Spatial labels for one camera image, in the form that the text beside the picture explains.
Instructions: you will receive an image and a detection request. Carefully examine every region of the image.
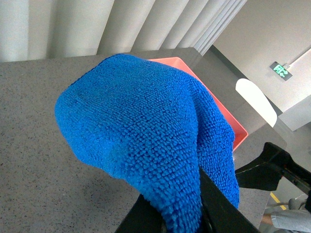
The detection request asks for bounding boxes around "green exit sign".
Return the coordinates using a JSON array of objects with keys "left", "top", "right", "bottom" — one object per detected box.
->
[{"left": 269, "top": 62, "right": 293, "bottom": 81}]

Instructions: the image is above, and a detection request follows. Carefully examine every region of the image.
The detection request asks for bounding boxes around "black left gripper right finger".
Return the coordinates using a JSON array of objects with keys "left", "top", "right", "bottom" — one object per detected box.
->
[{"left": 199, "top": 169, "right": 258, "bottom": 233}]

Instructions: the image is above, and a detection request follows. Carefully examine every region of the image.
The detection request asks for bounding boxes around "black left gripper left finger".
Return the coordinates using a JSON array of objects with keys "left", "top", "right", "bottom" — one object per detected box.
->
[{"left": 115, "top": 194, "right": 167, "bottom": 233}]

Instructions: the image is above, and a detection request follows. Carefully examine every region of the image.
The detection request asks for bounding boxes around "person in grey clothes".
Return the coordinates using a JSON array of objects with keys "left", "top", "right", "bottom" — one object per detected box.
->
[{"left": 261, "top": 193, "right": 311, "bottom": 233}]

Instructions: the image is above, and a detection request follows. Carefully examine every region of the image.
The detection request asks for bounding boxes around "white curtain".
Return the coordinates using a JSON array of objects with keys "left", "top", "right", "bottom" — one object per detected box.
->
[{"left": 0, "top": 0, "right": 245, "bottom": 62}]

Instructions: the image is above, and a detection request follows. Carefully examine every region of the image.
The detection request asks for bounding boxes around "pink plastic box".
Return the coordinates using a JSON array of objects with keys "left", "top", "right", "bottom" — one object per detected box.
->
[{"left": 149, "top": 57, "right": 248, "bottom": 151}]

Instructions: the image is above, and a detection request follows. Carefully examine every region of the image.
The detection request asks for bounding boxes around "blue microfiber cloth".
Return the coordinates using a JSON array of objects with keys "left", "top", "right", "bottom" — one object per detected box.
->
[{"left": 55, "top": 54, "right": 240, "bottom": 233}]

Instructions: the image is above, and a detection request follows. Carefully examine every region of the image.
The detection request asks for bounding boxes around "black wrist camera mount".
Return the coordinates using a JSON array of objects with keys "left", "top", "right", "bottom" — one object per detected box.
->
[{"left": 235, "top": 142, "right": 311, "bottom": 211}]

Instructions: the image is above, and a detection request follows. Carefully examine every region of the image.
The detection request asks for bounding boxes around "white chair back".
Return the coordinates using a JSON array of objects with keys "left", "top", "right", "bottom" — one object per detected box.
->
[{"left": 235, "top": 78, "right": 277, "bottom": 128}]

